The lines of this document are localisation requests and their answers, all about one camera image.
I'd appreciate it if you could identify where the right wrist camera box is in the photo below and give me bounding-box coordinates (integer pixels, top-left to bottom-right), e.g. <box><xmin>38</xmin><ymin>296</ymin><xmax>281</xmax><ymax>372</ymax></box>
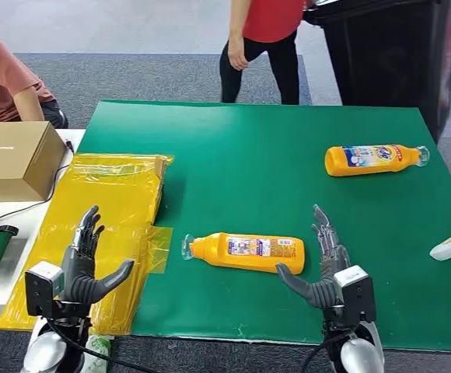
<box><xmin>333</xmin><ymin>265</ymin><xmax>377</xmax><ymax>326</ymax></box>

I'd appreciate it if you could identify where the green table mat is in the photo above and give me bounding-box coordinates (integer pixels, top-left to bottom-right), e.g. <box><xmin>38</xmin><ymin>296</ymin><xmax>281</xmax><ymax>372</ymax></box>
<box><xmin>76</xmin><ymin>99</ymin><xmax>451</xmax><ymax>354</ymax></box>

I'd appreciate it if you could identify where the orange bottle with blue label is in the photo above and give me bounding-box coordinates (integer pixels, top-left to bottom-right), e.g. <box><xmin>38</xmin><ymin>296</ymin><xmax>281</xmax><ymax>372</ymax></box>
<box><xmin>324</xmin><ymin>144</ymin><xmax>431</xmax><ymax>178</ymax></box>

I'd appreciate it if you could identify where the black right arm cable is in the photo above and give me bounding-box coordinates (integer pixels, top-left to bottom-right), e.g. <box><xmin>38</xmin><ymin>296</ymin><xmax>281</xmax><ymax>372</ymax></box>
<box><xmin>300</xmin><ymin>329</ymin><xmax>352</xmax><ymax>373</ymax></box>

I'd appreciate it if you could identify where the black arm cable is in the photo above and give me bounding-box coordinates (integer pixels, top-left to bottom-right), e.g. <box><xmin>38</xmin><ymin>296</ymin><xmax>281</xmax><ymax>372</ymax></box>
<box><xmin>300</xmin><ymin>329</ymin><xmax>352</xmax><ymax>373</ymax></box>
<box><xmin>45</xmin><ymin>319</ymin><xmax>158</xmax><ymax>373</ymax></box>

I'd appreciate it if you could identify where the yellow plastic wrapped package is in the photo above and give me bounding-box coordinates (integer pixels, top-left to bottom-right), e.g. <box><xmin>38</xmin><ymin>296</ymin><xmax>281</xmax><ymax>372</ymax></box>
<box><xmin>0</xmin><ymin>152</ymin><xmax>175</xmax><ymax>337</ymax></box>

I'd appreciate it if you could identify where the green and white bag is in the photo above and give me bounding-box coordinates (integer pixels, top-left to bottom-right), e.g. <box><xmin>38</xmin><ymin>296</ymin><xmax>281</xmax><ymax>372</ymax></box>
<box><xmin>80</xmin><ymin>333</ymin><xmax>112</xmax><ymax>373</ymax></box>

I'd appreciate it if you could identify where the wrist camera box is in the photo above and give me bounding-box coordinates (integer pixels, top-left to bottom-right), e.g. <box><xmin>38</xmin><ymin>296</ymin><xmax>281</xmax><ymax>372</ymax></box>
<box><xmin>25</xmin><ymin>260</ymin><xmax>65</xmax><ymax>318</ymax></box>
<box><xmin>333</xmin><ymin>265</ymin><xmax>377</xmax><ymax>326</ymax></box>

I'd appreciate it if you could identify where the person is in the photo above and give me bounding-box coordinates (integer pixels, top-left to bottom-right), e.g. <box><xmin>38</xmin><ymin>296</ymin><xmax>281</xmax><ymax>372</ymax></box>
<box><xmin>0</xmin><ymin>18</ymin><xmax>70</xmax><ymax>130</ymax></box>
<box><xmin>219</xmin><ymin>0</ymin><xmax>307</xmax><ymax>106</ymax></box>

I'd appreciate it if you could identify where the white side table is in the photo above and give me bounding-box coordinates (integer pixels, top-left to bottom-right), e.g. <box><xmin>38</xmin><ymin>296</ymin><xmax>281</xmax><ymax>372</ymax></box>
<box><xmin>0</xmin><ymin>127</ymin><xmax>86</xmax><ymax>322</ymax></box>

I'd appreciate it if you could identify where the orange bottle with ingredient label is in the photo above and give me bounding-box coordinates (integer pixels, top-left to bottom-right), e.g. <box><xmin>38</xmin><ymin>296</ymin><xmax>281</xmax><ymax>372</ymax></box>
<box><xmin>181</xmin><ymin>232</ymin><xmax>306</xmax><ymax>276</ymax></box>

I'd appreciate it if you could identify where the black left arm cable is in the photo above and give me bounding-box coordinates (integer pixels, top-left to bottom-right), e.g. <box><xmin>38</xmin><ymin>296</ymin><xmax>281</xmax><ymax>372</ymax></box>
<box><xmin>45</xmin><ymin>319</ymin><xmax>158</xmax><ymax>373</ymax></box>

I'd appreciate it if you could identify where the black bin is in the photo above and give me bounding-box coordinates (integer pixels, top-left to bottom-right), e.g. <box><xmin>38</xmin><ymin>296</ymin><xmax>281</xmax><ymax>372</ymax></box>
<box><xmin>303</xmin><ymin>0</ymin><xmax>451</xmax><ymax>145</ymax></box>

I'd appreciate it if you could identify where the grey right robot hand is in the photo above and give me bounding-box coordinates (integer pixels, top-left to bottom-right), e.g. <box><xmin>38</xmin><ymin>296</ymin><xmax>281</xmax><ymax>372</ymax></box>
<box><xmin>276</xmin><ymin>204</ymin><xmax>352</xmax><ymax>310</ymax></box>

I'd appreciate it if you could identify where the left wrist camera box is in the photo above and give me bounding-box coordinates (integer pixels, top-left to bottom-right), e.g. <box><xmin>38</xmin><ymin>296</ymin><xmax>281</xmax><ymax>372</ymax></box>
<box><xmin>25</xmin><ymin>260</ymin><xmax>65</xmax><ymax>318</ymax></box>

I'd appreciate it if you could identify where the black power cable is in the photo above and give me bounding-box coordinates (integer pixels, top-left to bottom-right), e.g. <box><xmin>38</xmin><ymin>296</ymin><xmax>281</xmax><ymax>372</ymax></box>
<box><xmin>0</xmin><ymin>138</ymin><xmax>76</xmax><ymax>223</ymax></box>

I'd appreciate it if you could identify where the brown cardboard box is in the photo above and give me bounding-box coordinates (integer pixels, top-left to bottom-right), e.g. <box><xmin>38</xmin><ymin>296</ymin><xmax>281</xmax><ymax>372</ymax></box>
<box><xmin>0</xmin><ymin>120</ymin><xmax>67</xmax><ymax>204</ymax></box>

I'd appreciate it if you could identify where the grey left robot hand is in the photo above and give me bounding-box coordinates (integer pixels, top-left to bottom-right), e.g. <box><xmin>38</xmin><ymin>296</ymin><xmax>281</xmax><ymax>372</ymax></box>
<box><xmin>60</xmin><ymin>205</ymin><xmax>135</xmax><ymax>305</ymax></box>

